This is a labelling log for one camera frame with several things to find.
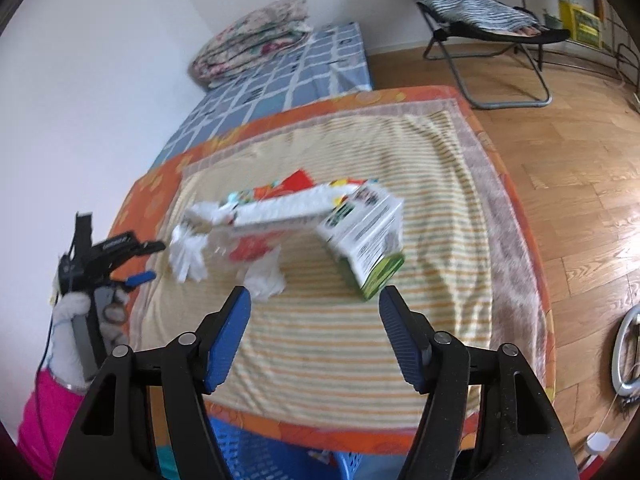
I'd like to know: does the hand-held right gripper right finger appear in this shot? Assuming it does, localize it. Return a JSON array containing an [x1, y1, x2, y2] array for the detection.
[[378, 285, 583, 480]]

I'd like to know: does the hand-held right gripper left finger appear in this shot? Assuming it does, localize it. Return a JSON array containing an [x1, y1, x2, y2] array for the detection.
[[52, 285, 252, 480]]

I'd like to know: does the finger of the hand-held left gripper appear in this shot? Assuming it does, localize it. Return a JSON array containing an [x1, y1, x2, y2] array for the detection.
[[102, 231, 167, 267], [111, 271, 157, 292]]

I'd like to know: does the white tissue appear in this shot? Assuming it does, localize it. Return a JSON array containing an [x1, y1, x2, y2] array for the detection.
[[169, 202, 237, 283]]

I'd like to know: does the clear plastic bag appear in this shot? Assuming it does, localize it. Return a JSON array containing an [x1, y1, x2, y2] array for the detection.
[[240, 249, 287, 302]]

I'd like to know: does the red round lid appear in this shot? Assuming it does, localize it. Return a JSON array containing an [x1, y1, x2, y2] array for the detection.
[[234, 236, 275, 264]]

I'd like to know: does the green white carton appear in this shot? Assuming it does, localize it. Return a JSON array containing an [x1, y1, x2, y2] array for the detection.
[[316, 182, 407, 302]]

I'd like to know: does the blue plastic basket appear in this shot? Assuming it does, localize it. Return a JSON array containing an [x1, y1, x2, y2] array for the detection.
[[207, 414, 364, 480]]

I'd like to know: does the white box with colourful print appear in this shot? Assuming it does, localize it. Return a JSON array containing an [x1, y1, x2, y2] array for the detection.
[[231, 178, 377, 237]]

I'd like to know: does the person's left forearm pink sleeve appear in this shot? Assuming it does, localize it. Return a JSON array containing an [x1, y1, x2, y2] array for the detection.
[[17, 367, 93, 480]]

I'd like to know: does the person's left hand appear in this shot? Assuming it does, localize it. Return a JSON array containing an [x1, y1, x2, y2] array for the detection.
[[51, 292, 98, 392]]

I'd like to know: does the striped towel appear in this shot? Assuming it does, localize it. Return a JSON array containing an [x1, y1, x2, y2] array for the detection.
[[131, 105, 506, 418]]

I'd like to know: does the orange printed blanket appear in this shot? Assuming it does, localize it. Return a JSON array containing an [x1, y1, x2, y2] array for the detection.
[[112, 85, 557, 456]]

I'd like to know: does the blue checked bed sheet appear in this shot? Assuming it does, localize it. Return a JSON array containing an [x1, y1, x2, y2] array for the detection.
[[150, 21, 375, 171]]

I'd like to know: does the small white round device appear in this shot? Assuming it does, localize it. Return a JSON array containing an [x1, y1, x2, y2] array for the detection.
[[586, 432, 612, 456]]

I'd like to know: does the folded floral quilt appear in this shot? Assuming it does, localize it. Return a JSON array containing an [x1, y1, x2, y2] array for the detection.
[[189, 0, 313, 92]]

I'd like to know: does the striped chair cushion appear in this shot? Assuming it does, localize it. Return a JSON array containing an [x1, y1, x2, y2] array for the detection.
[[429, 0, 545, 37]]

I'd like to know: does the yellow green box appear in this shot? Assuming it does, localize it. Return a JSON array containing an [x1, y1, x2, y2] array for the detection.
[[557, 0, 602, 49]]

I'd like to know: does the white ring light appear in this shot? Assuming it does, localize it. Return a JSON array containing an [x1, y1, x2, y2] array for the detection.
[[611, 304, 640, 401]]

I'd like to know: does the black cable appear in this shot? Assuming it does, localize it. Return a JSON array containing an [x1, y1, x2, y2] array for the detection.
[[614, 42, 640, 111]]

